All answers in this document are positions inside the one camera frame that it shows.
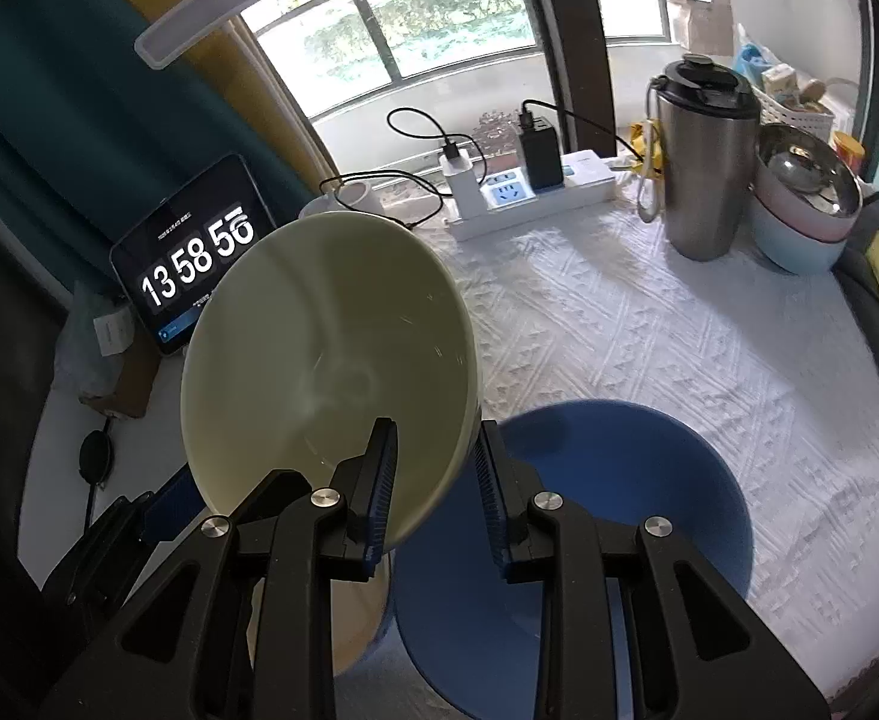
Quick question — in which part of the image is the white charger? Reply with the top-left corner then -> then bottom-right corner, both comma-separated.
439,154 -> 483,220

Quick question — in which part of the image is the black charger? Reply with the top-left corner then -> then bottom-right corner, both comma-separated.
515,111 -> 565,190

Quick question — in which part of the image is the teal curtain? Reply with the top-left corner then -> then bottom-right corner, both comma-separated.
0,0 -> 313,316

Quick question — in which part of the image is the black tablet clock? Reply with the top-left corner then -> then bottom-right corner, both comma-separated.
109,154 -> 279,357

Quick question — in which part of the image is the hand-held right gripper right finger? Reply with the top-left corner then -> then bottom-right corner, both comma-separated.
475,418 -> 834,720

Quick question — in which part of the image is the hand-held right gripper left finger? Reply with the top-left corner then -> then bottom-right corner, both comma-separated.
38,416 -> 400,720

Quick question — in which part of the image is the white plastic basket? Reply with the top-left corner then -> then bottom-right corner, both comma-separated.
735,37 -> 838,128

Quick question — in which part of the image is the clear plastic bag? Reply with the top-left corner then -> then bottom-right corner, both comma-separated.
53,281 -> 148,402

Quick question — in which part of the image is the balcony railing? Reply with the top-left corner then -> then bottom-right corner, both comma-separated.
248,0 -> 673,125

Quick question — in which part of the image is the black round puck with cable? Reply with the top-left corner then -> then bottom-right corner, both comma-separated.
75,416 -> 121,533

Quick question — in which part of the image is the cardboard box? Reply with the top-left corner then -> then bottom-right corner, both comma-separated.
75,330 -> 159,419

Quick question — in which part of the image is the beige plate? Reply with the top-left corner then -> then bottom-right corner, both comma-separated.
326,551 -> 395,680

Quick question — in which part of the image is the light blue bowl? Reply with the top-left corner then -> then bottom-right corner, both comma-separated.
750,202 -> 856,276

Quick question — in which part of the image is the steel thermos tumbler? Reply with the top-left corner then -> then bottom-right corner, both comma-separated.
647,54 -> 763,262

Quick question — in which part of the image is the white power strip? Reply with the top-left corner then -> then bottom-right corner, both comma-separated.
443,148 -> 620,242

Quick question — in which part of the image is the small white box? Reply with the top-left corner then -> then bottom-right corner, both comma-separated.
92,307 -> 134,361

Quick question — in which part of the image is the cream bowl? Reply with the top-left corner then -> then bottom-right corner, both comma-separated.
180,211 -> 481,556

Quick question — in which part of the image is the white desk lamp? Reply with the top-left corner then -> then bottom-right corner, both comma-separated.
94,0 -> 339,188

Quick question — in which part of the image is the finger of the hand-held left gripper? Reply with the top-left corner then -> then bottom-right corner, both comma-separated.
70,493 -> 153,595
137,463 -> 209,546

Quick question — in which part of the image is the steel bowl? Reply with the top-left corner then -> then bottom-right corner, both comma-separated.
754,124 -> 864,218

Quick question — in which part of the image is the white lamp head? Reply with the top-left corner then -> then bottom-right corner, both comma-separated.
134,0 -> 299,68

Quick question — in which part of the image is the black cable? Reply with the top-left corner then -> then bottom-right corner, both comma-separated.
520,97 -> 646,166
319,171 -> 459,230
386,106 -> 461,164

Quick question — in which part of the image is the yellow jar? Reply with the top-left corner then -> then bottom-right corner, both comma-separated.
833,131 -> 864,177

